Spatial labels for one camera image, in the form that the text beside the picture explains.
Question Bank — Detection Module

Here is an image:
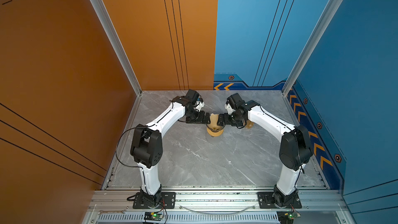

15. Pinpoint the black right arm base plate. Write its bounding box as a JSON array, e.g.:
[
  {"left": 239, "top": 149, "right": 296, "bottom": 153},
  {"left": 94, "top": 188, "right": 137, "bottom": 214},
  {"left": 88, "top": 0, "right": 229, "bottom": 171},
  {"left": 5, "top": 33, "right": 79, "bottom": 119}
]
[{"left": 257, "top": 190, "right": 302, "bottom": 209}]

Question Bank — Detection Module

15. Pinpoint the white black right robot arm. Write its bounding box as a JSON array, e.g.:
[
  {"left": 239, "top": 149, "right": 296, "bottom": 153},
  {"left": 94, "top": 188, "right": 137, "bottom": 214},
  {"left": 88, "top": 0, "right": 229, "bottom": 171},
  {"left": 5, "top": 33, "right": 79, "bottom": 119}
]
[{"left": 217, "top": 93, "right": 314, "bottom": 208}]

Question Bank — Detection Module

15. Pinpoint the aluminium left corner post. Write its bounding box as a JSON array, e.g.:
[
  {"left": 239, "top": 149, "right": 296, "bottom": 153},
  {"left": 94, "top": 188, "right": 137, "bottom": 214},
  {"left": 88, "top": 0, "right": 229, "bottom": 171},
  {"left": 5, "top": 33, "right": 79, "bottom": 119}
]
[{"left": 90, "top": 0, "right": 142, "bottom": 96}]

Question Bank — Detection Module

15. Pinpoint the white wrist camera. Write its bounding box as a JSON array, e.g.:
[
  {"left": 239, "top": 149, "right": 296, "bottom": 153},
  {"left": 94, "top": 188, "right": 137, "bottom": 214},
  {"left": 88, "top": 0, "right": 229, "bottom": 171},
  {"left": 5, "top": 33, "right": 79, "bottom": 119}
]
[
  {"left": 194, "top": 98, "right": 205, "bottom": 112},
  {"left": 225, "top": 103, "right": 235, "bottom": 115}
]

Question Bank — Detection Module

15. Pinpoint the green circuit board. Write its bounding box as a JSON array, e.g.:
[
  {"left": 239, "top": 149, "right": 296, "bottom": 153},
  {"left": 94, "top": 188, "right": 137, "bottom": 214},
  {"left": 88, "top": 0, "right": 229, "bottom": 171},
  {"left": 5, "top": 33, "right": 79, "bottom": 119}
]
[
  {"left": 143, "top": 212, "right": 165, "bottom": 224},
  {"left": 277, "top": 212, "right": 301, "bottom": 224}
]

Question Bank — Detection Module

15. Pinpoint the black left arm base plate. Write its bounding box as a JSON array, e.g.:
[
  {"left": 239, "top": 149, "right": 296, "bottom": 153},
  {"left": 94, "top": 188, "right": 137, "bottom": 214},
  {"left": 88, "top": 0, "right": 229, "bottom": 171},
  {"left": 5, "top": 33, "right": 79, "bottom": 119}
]
[{"left": 133, "top": 192, "right": 176, "bottom": 209}]

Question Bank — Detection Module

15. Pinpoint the aluminium front rail frame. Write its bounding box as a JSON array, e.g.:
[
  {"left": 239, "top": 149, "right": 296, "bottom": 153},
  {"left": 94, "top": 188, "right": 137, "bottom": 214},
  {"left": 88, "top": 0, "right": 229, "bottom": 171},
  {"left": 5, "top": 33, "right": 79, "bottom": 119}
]
[{"left": 83, "top": 186, "right": 354, "bottom": 224}]

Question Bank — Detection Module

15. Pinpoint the green circuit board right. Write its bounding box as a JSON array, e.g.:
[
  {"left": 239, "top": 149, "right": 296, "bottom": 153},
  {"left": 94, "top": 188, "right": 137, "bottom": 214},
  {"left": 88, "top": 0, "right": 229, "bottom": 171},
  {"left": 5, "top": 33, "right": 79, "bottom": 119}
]
[{"left": 277, "top": 212, "right": 301, "bottom": 224}]

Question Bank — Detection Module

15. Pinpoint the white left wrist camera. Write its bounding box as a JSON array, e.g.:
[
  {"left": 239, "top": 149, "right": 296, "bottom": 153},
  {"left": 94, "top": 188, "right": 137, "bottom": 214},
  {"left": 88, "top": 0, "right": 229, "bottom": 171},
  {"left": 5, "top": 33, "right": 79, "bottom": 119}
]
[{"left": 194, "top": 98, "right": 205, "bottom": 112}]

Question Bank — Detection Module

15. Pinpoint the aluminium corner post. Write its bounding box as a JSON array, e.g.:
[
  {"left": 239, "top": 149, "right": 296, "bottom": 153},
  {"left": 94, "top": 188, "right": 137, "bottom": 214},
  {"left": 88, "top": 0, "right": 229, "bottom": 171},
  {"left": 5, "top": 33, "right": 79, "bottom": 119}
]
[
  {"left": 282, "top": 0, "right": 343, "bottom": 96},
  {"left": 90, "top": 0, "right": 142, "bottom": 96}
]

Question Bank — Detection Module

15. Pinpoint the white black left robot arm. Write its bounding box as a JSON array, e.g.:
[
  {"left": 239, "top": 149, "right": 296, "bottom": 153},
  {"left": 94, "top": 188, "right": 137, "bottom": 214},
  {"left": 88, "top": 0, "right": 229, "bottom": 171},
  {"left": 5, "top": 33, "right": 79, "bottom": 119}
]
[{"left": 130, "top": 89, "right": 210, "bottom": 205}]

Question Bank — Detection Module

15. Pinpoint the aluminium right corner post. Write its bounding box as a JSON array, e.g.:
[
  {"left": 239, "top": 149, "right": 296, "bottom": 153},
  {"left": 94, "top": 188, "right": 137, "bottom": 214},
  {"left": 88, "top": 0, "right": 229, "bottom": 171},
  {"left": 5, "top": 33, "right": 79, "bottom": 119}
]
[{"left": 282, "top": 0, "right": 343, "bottom": 96}]

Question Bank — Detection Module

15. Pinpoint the clear cable loop on rail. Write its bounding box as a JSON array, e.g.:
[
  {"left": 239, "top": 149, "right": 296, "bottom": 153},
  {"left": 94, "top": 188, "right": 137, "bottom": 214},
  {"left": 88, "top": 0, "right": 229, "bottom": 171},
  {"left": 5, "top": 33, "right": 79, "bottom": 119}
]
[{"left": 178, "top": 204, "right": 257, "bottom": 216}]

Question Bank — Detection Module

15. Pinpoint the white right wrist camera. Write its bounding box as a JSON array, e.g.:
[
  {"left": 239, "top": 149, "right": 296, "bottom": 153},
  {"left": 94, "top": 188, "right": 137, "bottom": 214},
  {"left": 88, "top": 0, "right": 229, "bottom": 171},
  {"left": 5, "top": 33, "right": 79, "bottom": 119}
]
[{"left": 225, "top": 103, "right": 235, "bottom": 115}]

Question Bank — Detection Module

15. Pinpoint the green circuit board left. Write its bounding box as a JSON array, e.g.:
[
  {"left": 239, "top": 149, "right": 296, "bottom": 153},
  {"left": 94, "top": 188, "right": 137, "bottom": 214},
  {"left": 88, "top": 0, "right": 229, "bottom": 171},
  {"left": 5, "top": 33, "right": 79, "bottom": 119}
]
[{"left": 143, "top": 212, "right": 165, "bottom": 224}]

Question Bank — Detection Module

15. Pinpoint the wooden ring dripper stand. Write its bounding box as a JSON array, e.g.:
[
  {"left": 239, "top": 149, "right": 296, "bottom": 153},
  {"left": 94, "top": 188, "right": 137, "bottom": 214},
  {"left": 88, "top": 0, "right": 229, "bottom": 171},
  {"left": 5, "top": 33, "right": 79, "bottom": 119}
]
[{"left": 207, "top": 129, "right": 224, "bottom": 138}]

